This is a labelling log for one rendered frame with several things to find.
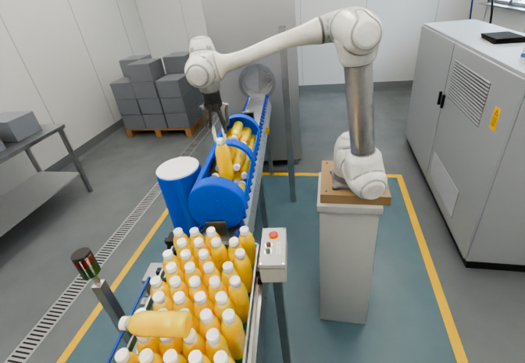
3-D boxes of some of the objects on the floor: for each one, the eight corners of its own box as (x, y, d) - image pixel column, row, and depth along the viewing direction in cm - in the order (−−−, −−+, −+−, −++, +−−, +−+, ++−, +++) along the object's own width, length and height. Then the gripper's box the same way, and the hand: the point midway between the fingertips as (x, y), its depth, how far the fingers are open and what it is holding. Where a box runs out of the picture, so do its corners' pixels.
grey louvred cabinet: (445, 140, 394) (474, 19, 319) (541, 274, 215) (655, 71, 141) (401, 140, 406) (419, 23, 331) (456, 268, 227) (522, 77, 153)
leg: (269, 227, 287) (262, 172, 255) (269, 231, 282) (262, 176, 250) (263, 227, 288) (255, 172, 255) (262, 231, 283) (255, 176, 250)
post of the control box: (292, 375, 177) (280, 258, 125) (292, 382, 174) (280, 265, 122) (285, 374, 177) (270, 258, 126) (285, 382, 174) (269, 265, 123)
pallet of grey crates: (208, 117, 556) (194, 50, 495) (192, 137, 489) (173, 62, 428) (151, 119, 582) (130, 55, 521) (128, 137, 516) (101, 66, 454)
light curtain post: (295, 197, 321) (285, 25, 234) (295, 201, 316) (285, 26, 229) (290, 198, 322) (278, 26, 235) (290, 201, 317) (277, 27, 229)
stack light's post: (178, 405, 170) (105, 279, 113) (176, 414, 166) (100, 287, 110) (171, 405, 170) (95, 279, 114) (169, 414, 167) (90, 287, 110)
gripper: (231, 86, 128) (239, 136, 140) (194, 89, 130) (205, 138, 142) (228, 91, 122) (237, 143, 134) (188, 94, 124) (201, 145, 136)
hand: (219, 133), depth 136 cm, fingers closed on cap, 4 cm apart
